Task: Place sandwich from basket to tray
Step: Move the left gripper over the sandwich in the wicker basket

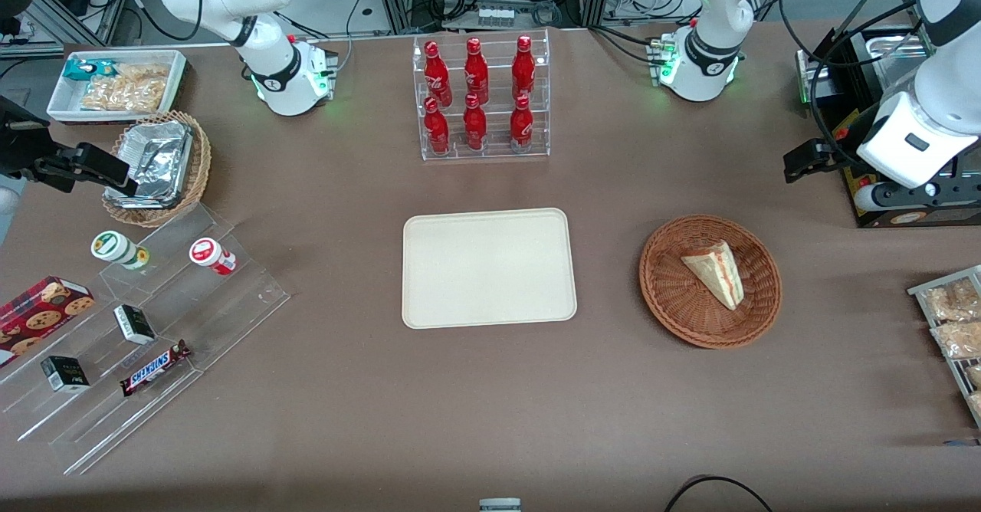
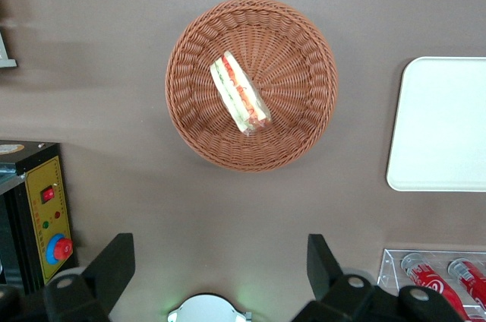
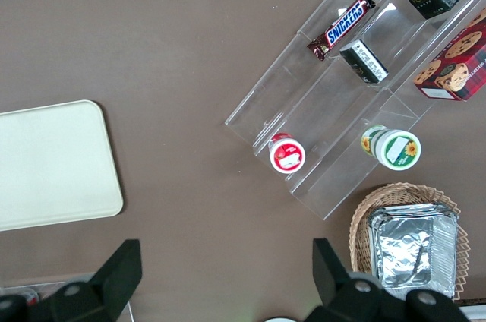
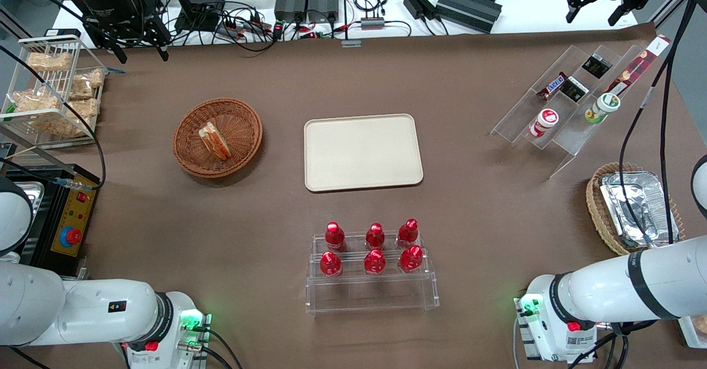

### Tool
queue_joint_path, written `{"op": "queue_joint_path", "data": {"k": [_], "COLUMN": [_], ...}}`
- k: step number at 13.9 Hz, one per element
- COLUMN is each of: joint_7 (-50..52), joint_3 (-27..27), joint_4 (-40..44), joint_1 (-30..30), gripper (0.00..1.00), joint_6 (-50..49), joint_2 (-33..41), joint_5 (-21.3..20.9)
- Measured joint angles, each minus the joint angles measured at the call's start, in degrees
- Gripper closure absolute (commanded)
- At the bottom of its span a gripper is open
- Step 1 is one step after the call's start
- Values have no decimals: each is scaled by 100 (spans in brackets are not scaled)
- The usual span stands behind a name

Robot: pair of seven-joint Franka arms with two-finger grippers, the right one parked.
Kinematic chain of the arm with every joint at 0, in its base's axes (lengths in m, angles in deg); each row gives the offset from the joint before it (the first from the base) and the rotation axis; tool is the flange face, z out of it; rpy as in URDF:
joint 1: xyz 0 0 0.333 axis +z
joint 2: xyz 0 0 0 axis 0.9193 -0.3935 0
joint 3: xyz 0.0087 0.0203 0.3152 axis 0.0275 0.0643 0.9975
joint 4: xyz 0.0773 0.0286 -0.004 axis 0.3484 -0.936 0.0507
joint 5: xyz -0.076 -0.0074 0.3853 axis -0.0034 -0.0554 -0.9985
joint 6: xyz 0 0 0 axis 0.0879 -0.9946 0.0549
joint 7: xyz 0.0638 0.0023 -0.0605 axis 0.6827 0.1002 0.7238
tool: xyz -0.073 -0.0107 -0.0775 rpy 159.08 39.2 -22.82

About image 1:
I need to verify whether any grey tray with snack bags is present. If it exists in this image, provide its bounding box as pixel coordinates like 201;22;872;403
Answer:
907;264;981;430

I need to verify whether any red lid cup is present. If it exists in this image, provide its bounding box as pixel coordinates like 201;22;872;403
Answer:
189;238;238;276

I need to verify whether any white plastic bin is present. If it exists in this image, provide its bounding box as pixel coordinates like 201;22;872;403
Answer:
48;49;189;125

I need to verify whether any stack of foil trays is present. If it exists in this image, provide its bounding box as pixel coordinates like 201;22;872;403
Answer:
106;120;193;208

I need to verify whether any teal snack packet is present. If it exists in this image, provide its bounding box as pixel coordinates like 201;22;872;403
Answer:
64;58;118;83

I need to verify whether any clear acrylic step display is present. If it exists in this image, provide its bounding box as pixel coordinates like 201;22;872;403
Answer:
0;204;291;475

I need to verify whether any small black carton box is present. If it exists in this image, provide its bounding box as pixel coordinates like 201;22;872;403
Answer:
40;356;91;394
113;304;157;346

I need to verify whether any steel tray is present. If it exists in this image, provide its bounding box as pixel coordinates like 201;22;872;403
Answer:
872;26;933;93

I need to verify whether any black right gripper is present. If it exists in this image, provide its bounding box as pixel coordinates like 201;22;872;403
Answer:
0;98;139;197

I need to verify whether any Snickers chocolate bar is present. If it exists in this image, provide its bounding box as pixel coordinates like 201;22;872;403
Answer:
120;340;192;398

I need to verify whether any clear bag of crackers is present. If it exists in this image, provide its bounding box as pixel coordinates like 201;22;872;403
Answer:
80;64;171;113

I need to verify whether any triangular sandwich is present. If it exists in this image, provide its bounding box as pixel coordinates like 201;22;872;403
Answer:
681;240;746;312

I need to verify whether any red cola bottle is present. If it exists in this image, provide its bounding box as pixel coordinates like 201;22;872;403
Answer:
511;34;536;101
424;97;451;156
463;93;487;151
424;41;453;108
464;37;490;105
510;94;534;153

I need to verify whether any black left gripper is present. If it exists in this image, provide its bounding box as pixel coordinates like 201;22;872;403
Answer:
783;138;981;191

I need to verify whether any red plaid cookie box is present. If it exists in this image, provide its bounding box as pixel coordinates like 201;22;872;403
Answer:
0;276;96;368

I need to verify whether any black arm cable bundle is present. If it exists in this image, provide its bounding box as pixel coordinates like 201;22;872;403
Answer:
776;0;932;153

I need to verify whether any beige plastic tray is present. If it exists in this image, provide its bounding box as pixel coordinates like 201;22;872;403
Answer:
402;208;578;330

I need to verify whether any brown wicker basket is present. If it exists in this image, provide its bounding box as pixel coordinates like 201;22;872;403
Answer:
639;214;783;350

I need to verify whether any green lid cup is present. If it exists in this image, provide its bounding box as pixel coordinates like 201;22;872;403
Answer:
91;231;151;271

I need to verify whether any clear acrylic bottle rack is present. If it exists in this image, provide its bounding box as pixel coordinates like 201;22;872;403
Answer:
412;28;551;162

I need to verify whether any light wicker basket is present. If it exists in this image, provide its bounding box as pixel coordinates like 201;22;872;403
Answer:
102;110;212;228

